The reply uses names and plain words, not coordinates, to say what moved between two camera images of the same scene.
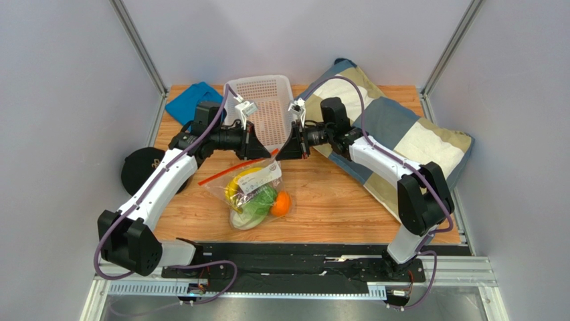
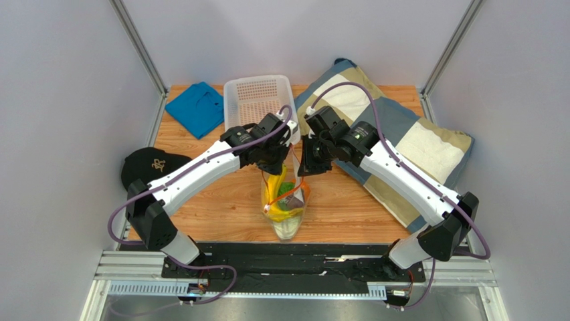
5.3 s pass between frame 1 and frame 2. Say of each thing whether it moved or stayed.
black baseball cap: stayed
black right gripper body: moved
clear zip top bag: moved
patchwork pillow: stayed
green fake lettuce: moved
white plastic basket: stayed
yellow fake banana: moved
